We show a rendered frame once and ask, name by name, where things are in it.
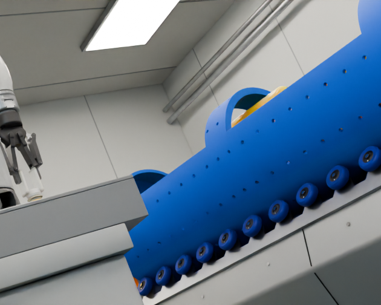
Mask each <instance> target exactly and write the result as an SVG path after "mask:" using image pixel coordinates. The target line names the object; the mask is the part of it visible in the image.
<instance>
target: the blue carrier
mask: <svg viewBox="0 0 381 305"><path fill-rule="evenodd" d="M357 15H358V21H359V27H360V31H361V34H360V35H359V36H358V37H356V38H355V39H353V40H352V41H351V42H349V43H348V44H346V46H344V47H342V48H341V49H340V50H339V51H337V52H335V54H333V55H331V56H330V57H329V58H328V59H326V60H324V61H323V62H322V63H321V64H319V65H318V66H317V67H315V68H314V69H312V70H311V71H309V72H308V73H307V74H305V75H304V76H302V77H301V78H300V79H298V80H297V81H296V82H294V83H293V84H291V85H290V86H289V87H287V88H286V89H285V90H284V91H282V92H280V93H279V94H278V95H277V96H275V97H274V98H272V99H271V100H270V101H268V102H267V103H265V104H264V105H263V106H261V107H260V108H258V109H257V110H256V111H254V112H253V113H252V114H250V115H249V116H247V117H246V118H245V119H243V120H242V121H240V123H238V124H236V125H235V126H234V127H233V128H232V124H231V121H232V113H233V109H235V108H237V109H243V110H248V109H249V108H250V107H252V106H253V105H254V104H256V103H257V102H259V101H260V100H261V99H263V98H264V97H266V96H267V95H268V94H269V93H271V92H270V91H268V90H265V89H262V88H255V87H249V88H243V89H242V90H239V91H237V92H236V93H235V94H234V95H232V96H231V97H229V98H228V99H227V100H226V101H224V102H223V103H222V104H221V105H219V106H218V107H216V108H215V109H214V110H213V111H212V113H211V114H210V116H209V118H208V120H207V123H206V129H205V145H206V147H205V148H203V149H202V150H201V151H199V152H198V153H196V155H194V156H192V157H191V158H190V159H188V160H187V161H185V162H184V163H183V164H181V165H180V166H179V167H178V168H176V169H174V170H173V171H172V172H170V173H169V174H167V173H165V172H162V171H158V170H154V169H143V170H139V171H136V172H133V173H132V175H133V178H134V180H135V182H136V185H137V187H138V190H139V192H140V195H141V197H142V199H143V202H144V204H145V206H146V209H147V212H148V214H149V215H148V216H147V217H146V218H145V219H144V220H142V221H141V222H140V223H139V224H138V225H136V226H135V227H134V228H132V229H131V230H130V231H129V232H128V233H129V236H130V238H131V240H132V243H133V245H134V247H133V248H132V249H131V250H129V251H128V252H127V253H126V254H124V256H125V258H126V260H127V263H128V266H129V268H130V270H131V273H132V276H133V277H134V278H136V279H138V280H141V279H142V278H144V277H149V278H151V279H152V281H153V285H154V286H159V285H158V284H157V283H156V280H155V278H156V275H157V272H158V270H159V269H160V268H161V267H163V266H167V267H169V268H171V270H172V274H173V275H174V278H175V283H176V282H178V281H180V280H181V277H182V275H180V274H178V273H177V272H176V270H175V265H176V262H177V260H178V259H179V258H180V257H181V256H182V255H184V254H186V255H189V256H190V257H191V258H192V262H193V264H195V271H198V270H200V269H202V267H203V263H201V262H199V261H198V260H197V250H198V248H199V247H200V245H201V244H203V243H204V242H209V243H211V244H212V245H213V247H214V251H215V252H216V253H217V259H218V260H219V259H220V258H223V257H224V255H225V253H226V251H225V250H223V249H221V248H220V247H219V239H220V236H221V234H222V233H223V232H224V231H225V230H226V229H233V230H234V231H235V232H236V233H237V238H238V239H239V240H240V244H241V247H243V246H244V245H246V244H248V243H249V240H250V237H248V236H246V235H245V234H244V233H243V224H244V222H245V220H246V219H247V218H248V217H249V216H251V215H257V216H259V217H260V218H261V219H262V224H263V225H264V227H265V231H266V233H268V232H270V231H272V230H274V229H275V226H276V223H275V222H273V221H271V219H269V209H270V207H271V205H272V204H273V203H274V202H275V201H277V200H279V199H281V200H284V201H286V202H287V203H288V205H289V210H291V213H292V215H293V218H296V217H298V216H300V215H301V214H303V211H304V208H305V207H303V206H301V205H299V204H298V203H297V201H296V195H297V193H298V190H299V188H300V187H301V186H302V185H304V184H306V183H312V184H314V185H315V186H316V187H317V189H318V194H320V196H321V199H322V201H323V202H326V201H327V200H329V199H331V198H333V196H334V192H335V190H333V189H331V188H329V187H328V185H327V183H326V179H327V175H328V173H329V172H330V170H331V169H332V168H333V167H335V166H337V165H342V166H344V167H346V168H347V169H348V170H349V172H350V177H351V179H352V181H353V183H354V185H357V184H358V183H360V182H362V181H364V180H366V177H367V174H368V172H366V171H364V170H363V169H362V168H361V167H360V166H359V157H360V155H361V153H362V152H363V151H364V150H365V149H366V148H367V147H369V146H377V147H379V148H380V149H381V104H380V103H381V0H359V3H358V9H357ZM365 57H366V59H365ZM345 71H346V73H345ZM326 84H327V86H326ZM308 97H309V98H308ZM360 116H362V117H360ZM341 128H342V129H341ZM323 140H324V141H323ZM305 151H306V152H305ZM272 171H273V172H272ZM130 175H131V174H130Z"/></svg>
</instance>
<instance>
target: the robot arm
mask: <svg viewBox="0 0 381 305"><path fill-rule="evenodd" d="M19 111H20V108H19V105H18V102H17V100H16V96H15V94H14V92H13V82H12V79H11V76H10V73H9V71H8V68H7V66H6V64H5V63H4V61H3V59H2V57H1V56H0V210H1V209H5V208H9V207H12V206H16V205H21V203H20V201H19V199H18V197H17V195H16V193H15V190H14V188H13V185H12V182H11V178H10V175H12V176H13V178H14V181H15V183H16V184H17V185H18V186H19V189H20V191H21V194H22V197H25V196H27V195H28V194H29V193H30V192H29V190H28V186H27V184H26V181H25V178H24V175H23V172H22V170H21V169H20V170H18V163H17V158H16V152H15V147H17V149H18V151H20V152H21V154H22V156H23V158H24V160H25V161H26V163H27V165H28V167H29V169H30V171H29V172H28V173H29V175H30V177H31V180H32V182H33V185H34V188H39V189H40V191H41V193H42V192H43V191H44V188H43V186H42V183H41V179H42V177H41V175H40V172H39V170H38V168H39V167H40V166H41V165H42V164H43V162H42V159H41V155H40V152H39V149H38V147H37V143H36V134H35V133H32V134H29V133H26V131H25V130H24V129H23V126H22V120H21V118H20V115H19V113H18V112H19ZM25 138H26V139H27V142H28V146H29V149H30V150H29V149H28V146H27V143H26V141H25ZM1 142H2V143H3V144H4V145H5V150H4V147H3V145H2V143H1ZM5 151H6V152H7V155H6V153H5Z"/></svg>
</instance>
